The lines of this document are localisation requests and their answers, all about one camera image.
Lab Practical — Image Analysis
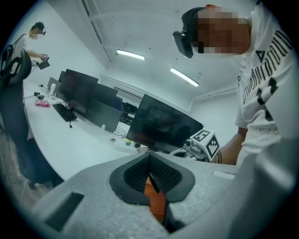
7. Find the black head-worn camera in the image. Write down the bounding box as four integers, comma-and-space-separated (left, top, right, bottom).
172, 29, 194, 59

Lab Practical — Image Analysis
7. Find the orange small tool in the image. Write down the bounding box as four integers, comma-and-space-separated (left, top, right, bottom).
143, 174, 168, 221

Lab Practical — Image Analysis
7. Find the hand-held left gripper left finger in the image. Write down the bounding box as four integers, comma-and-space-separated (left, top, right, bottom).
31, 151, 173, 239

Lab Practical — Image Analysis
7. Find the person's right forearm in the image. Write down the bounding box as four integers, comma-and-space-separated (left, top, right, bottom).
217, 133, 247, 165

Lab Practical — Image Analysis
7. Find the person's head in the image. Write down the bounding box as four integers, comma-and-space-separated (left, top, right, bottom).
181, 4, 253, 56

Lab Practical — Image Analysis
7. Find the black office chair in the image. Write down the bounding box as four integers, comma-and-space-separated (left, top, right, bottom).
0, 49, 65, 190

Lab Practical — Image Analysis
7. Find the black keyboard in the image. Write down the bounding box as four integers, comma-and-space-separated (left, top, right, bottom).
52, 103, 78, 122

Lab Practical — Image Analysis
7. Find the grey laptop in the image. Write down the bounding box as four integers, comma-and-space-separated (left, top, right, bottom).
47, 77, 62, 92

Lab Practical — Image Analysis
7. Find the ceiling light bar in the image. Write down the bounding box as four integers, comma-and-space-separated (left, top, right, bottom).
170, 67, 200, 88
116, 49, 146, 62

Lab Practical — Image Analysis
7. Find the ceiling cable tray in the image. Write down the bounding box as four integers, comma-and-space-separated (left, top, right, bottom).
80, 0, 112, 63

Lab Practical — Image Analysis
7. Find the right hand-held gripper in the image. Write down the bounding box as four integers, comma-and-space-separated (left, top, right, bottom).
169, 129, 221, 163

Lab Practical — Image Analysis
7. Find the large black monitor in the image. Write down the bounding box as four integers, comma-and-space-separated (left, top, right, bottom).
125, 93, 204, 155
57, 69, 100, 116

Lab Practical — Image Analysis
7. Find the grey desk divider panel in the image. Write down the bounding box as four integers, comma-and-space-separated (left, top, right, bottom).
84, 97, 123, 134

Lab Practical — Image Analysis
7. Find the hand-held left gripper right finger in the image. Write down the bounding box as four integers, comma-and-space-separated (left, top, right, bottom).
149, 151, 239, 239

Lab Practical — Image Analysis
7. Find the white printed t-shirt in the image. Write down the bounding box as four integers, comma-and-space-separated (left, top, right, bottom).
235, 0, 299, 169

